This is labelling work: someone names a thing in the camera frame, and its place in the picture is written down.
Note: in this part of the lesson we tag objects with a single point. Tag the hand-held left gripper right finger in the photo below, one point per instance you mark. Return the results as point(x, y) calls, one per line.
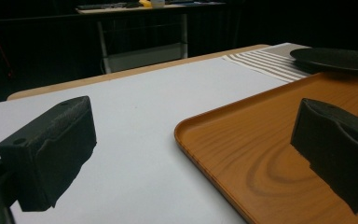
point(335, 149)

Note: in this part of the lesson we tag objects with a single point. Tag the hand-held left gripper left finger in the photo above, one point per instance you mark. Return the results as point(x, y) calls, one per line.
point(48, 152)

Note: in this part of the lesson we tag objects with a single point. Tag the black plate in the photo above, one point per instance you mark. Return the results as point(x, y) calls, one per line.
point(335, 60)

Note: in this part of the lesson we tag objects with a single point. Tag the wooden tray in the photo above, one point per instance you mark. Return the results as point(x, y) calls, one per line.
point(245, 140)

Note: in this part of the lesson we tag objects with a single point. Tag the striped cloth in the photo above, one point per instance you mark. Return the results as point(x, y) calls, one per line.
point(270, 63)

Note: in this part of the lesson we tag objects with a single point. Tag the metal-framed desk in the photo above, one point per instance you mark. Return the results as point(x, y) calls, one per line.
point(143, 37)

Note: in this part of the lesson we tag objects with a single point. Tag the dark keyboard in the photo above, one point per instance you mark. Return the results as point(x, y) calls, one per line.
point(101, 6)

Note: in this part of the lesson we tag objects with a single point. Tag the yellow object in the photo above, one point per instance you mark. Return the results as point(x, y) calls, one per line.
point(145, 3)

